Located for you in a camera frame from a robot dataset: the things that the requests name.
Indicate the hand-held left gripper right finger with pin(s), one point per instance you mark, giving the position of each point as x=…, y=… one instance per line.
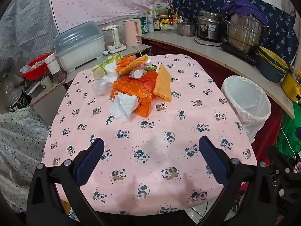
x=212, y=162

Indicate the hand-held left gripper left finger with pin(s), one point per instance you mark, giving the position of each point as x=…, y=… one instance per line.
x=90, y=162

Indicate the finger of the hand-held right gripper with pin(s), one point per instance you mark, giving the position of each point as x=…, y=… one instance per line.
x=282, y=164
x=288, y=195

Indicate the white lined trash bin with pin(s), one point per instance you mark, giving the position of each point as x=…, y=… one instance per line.
x=249, y=122

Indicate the white paper towel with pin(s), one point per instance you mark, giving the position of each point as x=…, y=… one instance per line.
x=110, y=74
x=123, y=109

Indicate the clear plastic bag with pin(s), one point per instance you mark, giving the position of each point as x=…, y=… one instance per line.
x=101, y=87

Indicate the large orange plastic bag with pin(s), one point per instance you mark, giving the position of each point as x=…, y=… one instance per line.
x=134, y=87

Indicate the yellow green snack packet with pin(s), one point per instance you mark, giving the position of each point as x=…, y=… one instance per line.
x=98, y=69

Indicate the small white plastic bottle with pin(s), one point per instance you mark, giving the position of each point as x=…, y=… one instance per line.
x=136, y=74

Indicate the curled waffle pattern wrapper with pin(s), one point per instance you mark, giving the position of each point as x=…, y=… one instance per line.
x=132, y=67

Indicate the small orange plastic bag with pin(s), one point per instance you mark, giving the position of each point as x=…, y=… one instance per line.
x=125, y=60

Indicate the green plastic bag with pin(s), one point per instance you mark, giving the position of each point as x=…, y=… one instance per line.
x=289, y=134

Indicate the pink panda tablecloth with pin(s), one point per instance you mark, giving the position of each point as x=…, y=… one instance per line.
x=164, y=113

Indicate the floral blanket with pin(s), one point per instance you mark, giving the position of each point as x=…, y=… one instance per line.
x=18, y=150

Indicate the yellow pot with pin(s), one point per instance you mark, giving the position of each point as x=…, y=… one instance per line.
x=291, y=87

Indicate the large clear plastic bottle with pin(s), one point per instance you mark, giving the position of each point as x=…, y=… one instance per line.
x=14, y=96

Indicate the white cup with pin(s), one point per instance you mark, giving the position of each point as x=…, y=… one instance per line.
x=52, y=63

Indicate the red basin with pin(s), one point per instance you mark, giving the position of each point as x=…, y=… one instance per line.
x=30, y=71

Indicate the white power plug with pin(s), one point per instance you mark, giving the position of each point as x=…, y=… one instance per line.
x=106, y=53

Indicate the curved grey counter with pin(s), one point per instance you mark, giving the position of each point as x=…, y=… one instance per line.
x=211, y=51

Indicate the black induction cooker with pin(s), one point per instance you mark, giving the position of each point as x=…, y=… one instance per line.
x=237, y=51

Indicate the white dish box clear lid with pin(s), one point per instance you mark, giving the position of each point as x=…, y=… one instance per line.
x=77, y=49

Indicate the white glass kettle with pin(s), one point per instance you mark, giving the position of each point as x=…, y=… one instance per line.
x=115, y=37

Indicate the large steel steamer pot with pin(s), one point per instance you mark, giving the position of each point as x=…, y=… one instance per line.
x=244, y=35

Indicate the steel rice cooker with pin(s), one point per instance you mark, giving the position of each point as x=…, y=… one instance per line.
x=209, y=28

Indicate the pink electric kettle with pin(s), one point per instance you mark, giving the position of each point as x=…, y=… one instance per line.
x=131, y=33

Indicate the small steel pot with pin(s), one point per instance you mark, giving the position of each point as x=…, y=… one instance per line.
x=186, y=28

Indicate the clear food container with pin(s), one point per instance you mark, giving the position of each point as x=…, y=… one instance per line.
x=169, y=29

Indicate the green box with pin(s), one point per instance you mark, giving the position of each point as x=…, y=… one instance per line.
x=143, y=26

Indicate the grey patterned curtain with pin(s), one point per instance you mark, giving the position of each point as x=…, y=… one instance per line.
x=28, y=28

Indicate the dark sauce bottle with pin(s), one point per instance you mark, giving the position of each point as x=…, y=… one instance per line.
x=156, y=23

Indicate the purple cloth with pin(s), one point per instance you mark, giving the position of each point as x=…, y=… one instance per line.
x=244, y=7

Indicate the navy floral cloth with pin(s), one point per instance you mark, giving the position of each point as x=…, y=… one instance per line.
x=199, y=2

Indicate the white green card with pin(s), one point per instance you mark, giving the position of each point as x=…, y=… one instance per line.
x=161, y=8

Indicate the pink dotted curtain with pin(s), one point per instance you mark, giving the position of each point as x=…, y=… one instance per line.
x=105, y=0

